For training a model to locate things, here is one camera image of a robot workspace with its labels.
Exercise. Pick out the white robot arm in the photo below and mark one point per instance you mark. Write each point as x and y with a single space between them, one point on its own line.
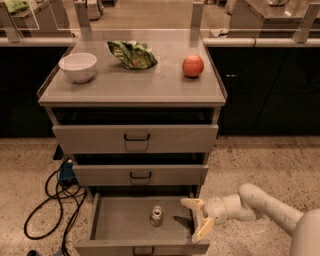
251 203

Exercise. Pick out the green bag in background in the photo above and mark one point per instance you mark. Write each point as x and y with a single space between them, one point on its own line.
15 6

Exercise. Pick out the background grey cabinet left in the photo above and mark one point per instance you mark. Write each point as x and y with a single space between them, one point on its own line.
43 18

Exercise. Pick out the white ceramic bowl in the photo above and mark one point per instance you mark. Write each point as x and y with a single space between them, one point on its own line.
79 67

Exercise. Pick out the grey bottom drawer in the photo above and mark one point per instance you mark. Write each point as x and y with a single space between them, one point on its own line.
120 226

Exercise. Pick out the grey top drawer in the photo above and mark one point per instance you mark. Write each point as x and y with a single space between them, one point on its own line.
82 139

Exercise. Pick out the grey middle drawer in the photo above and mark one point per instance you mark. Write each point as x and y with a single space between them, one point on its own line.
154 175

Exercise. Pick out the green chip bag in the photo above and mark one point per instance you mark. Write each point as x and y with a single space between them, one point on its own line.
133 55

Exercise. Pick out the red apple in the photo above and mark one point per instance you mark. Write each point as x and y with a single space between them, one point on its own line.
192 66

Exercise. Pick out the blue power adapter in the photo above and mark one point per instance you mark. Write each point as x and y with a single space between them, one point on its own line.
66 174

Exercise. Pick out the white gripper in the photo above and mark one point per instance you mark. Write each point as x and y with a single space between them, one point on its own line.
214 207

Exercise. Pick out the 7up soda can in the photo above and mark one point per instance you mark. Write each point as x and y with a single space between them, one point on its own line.
156 216

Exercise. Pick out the grey railing bar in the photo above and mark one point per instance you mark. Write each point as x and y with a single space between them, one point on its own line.
209 42

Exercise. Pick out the grey drawer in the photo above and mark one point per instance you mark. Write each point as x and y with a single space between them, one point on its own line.
120 226
154 175
82 139

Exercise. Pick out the grey drawer cabinet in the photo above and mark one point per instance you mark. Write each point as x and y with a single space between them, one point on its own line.
160 95

